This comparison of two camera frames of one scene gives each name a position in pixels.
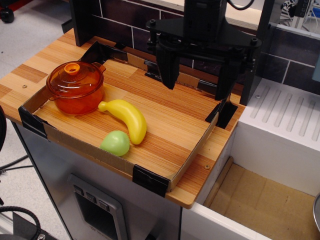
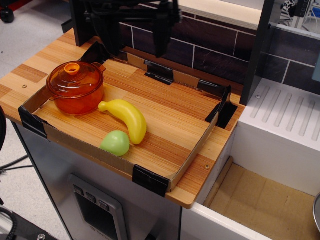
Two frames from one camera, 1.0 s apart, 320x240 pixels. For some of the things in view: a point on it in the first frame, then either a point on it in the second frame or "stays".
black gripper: (166, 37) → (108, 14)
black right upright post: (255, 69) stays
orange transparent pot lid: (74, 79) stays
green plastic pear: (116, 142) stays
